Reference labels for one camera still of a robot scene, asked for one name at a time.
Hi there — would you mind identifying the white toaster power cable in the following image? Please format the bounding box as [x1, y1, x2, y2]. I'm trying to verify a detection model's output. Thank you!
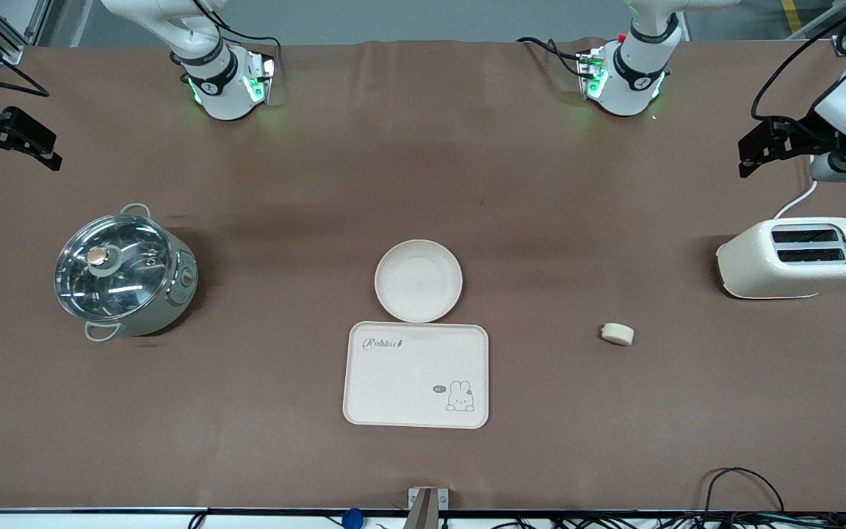
[773, 156, 820, 220]

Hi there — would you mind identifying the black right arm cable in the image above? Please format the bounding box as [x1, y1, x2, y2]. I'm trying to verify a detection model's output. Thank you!
[0, 18, 51, 98]

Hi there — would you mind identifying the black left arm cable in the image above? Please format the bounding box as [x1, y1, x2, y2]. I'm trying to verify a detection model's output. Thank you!
[751, 0, 846, 120]

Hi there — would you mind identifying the round cream plate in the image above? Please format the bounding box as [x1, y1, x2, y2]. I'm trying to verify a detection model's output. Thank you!
[375, 240, 463, 324]

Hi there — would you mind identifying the cream rabbit print tray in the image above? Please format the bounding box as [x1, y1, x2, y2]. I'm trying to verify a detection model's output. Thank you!
[342, 321, 490, 430]

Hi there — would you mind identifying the glass pot lid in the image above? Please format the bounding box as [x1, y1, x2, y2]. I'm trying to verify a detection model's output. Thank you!
[54, 214, 174, 318]

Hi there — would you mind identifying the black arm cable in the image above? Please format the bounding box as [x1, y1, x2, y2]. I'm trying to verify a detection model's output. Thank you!
[751, 0, 846, 120]
[0, 18, 51, 98]

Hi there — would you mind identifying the steel electric cooking pot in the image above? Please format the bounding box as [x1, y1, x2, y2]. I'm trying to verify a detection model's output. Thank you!
[54, 203, 199, 342]

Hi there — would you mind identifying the brown table mat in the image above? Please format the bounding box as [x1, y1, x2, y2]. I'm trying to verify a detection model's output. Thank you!
[0, 37, 846, 513]

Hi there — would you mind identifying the black base cable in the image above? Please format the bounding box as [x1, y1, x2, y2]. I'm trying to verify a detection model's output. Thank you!
[516, 37, 587, 79]

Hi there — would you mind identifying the black looped cable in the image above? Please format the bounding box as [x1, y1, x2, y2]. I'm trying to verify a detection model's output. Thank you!
[701, 467, 787, 515]

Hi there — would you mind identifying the cream two-slot toaster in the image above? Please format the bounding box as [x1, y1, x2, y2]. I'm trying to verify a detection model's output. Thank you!
[716, 217, 846, 300]

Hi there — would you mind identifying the metal table bracket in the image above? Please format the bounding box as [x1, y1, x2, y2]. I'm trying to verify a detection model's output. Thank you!
[407, 487, 450, 529]

